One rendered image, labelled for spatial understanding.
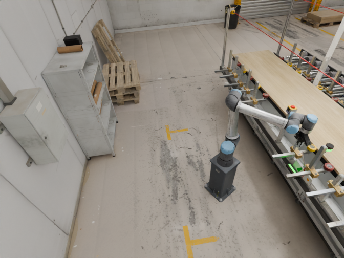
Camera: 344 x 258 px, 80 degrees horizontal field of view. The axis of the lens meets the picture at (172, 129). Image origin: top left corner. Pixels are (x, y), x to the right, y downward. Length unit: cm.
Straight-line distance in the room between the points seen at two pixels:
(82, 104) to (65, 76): 41
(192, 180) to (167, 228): 74
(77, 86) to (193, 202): 207
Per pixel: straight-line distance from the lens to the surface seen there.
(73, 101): 287
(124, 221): 288
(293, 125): 197
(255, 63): 397
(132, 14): 887
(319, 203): 241
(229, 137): 239
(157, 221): 279
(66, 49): 314
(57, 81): 277
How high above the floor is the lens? 256
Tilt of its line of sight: 43 degrees down
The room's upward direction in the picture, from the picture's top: 5 degrees counter-clockwise
